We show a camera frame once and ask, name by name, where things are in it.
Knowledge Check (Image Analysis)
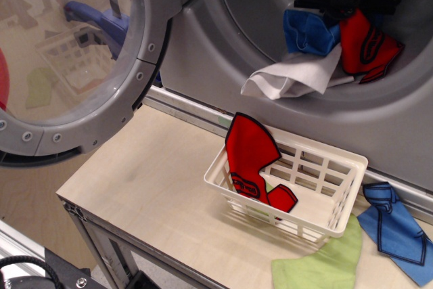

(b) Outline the light green cloth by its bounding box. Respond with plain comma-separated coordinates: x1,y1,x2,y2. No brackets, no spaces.
271,215,363,288

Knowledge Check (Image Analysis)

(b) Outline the red cloth with black trim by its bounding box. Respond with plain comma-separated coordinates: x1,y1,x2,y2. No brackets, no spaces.
225,112,298,213

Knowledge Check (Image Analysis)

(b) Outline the grey toy washing machine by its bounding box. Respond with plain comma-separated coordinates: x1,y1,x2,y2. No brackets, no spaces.
161,0,432,191

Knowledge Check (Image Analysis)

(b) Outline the white plastic laundry basket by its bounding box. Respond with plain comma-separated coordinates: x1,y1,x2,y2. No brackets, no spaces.
204,127,368,243

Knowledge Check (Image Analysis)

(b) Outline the white grey cloth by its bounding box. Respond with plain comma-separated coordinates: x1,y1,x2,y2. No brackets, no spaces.
240,45,355,100

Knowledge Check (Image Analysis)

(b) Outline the red cloth with black print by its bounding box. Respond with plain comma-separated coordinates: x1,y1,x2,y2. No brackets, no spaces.
340,9,405,84

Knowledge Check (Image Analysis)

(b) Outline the round transparent washer door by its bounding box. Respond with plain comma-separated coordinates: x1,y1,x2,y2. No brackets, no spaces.
1,0,188,169

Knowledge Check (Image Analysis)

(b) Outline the blue cloth with black outline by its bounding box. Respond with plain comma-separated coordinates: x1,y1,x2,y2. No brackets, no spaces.
358,182,432,286

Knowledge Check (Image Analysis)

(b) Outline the black robot base with cable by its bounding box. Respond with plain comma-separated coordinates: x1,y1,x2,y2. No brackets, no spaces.
1,250,103,288

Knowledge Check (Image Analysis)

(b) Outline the blue clamp behind door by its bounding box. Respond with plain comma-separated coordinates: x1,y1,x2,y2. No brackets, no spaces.
64,1,129,60

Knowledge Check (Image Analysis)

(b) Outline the aluminium table frame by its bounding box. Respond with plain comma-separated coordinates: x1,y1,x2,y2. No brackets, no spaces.
58,195,223,288

